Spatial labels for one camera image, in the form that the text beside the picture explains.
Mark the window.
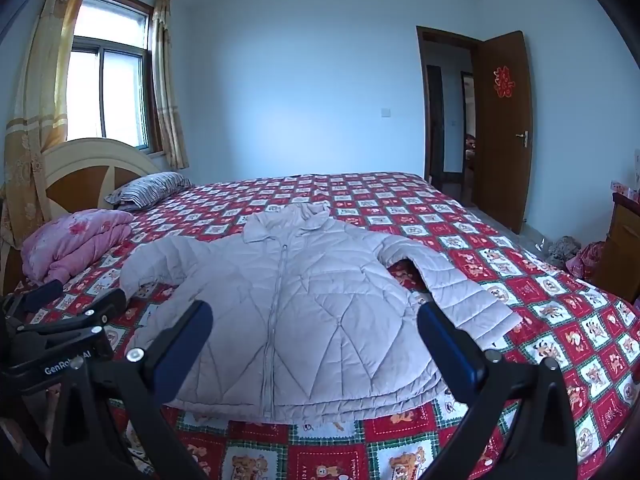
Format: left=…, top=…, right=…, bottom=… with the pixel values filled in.
left=65, top=0, right=153, bottom=153

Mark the light grey puffer jacket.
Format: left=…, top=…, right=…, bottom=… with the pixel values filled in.
left=120, top=202, right=523, bottom=423

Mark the brown wooden door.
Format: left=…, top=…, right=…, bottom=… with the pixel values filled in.
left=472, top=30, right=533, bottom=235

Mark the wide yellow floral curtain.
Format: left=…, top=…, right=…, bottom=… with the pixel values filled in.
left=0, top=0, right=96, bottom=256

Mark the wooden cabinet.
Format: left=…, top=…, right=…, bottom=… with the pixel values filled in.
left=597, top=192, right=640, bottom=301

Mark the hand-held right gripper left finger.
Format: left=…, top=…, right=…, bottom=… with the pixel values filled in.
left=50, top=301, right=215, bottom=480

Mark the grey cloth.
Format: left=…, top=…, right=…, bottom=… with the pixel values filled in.
left=545, top=236, right=582, bottom=267

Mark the person's left forearm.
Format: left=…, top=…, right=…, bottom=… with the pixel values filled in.
left=0, top=402, right=51, bottom=480

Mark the red checkered printed bedspread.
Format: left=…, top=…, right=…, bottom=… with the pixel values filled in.
left=0, top=172, right=640, bottom=480

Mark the red paper door decoration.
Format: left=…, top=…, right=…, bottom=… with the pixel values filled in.
left=492, top=65, right=516, bottom=98

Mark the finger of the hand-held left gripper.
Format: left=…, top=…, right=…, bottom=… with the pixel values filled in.
left=5, top=279, right=65, bottom=317
left=20, top=288, right=127, bottom=343

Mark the cream and wood headboard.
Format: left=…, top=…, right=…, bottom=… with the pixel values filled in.
left=0, top=137, right=161, bottom=296

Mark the pink box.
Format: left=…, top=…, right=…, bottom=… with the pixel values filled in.
left=609, top=180, right=640, bottom=200

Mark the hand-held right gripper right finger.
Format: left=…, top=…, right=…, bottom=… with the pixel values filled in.
left=417, top=302, right=578, bottom=480

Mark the dark wooden door frame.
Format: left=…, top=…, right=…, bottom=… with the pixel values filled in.
left=416, top=26, right=481, bottom=206

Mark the pink floral quilt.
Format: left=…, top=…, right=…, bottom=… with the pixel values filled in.
left=21, top=209, right=135, bottom=283

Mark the striped pillow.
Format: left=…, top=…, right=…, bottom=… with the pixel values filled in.
left=105, top=171, right=193, bottom=212

